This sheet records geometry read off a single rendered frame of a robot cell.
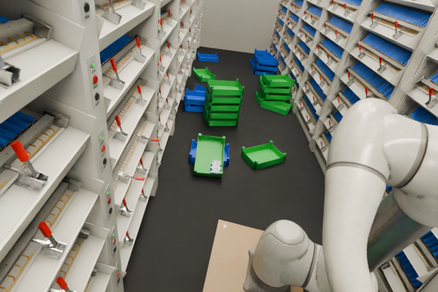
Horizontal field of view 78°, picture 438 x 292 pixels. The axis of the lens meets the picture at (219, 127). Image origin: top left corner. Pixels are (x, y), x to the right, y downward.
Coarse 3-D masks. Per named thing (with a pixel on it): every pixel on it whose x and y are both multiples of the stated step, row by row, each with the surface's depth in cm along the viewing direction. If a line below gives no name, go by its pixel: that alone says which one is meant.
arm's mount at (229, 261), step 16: (224, 224) 124; (224, 240) 116; (240, 240) 118; (256, 240) 119; (224, 256) 110; (240, 256) 111; (208, 272) 103; (224, 272) 104; (240, 272) 105; (208, 288) 98; (224, 288) 99; (240, 288) 100
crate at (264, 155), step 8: (264, 144) 228; (248, 152) 223; (256, 152) 226; (264, 152) 227; (272, 152) 229; (280, 152) 221; (248, 160) 211; (256, 160) 203; (264, 160) 217; (272, 160) 211; (280, 160) 216; (256, 168) 206
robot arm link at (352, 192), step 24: (336, 168) 47; (360, 168) 45; (336, 192) 45; (360, 192) 44; (384, 192) 46; (336, 216) 43; (360, 216) 42; (336, 240) 42; (360, 240) 41; (336, 264) 40; (360, 264) 40; (336, 288) 40; (360, 288) 38
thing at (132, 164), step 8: (144, 112) 140; (152, 120) 142; (152, 128) 139; (136, 144) 124; (144, 144) 126; (136, 152) 120; (128, 160) 114; (136, 160) 116; (128, 168) 110; (120, 184) 102; (128, 184) 104; (120, 192) 99; (120, 200) 97
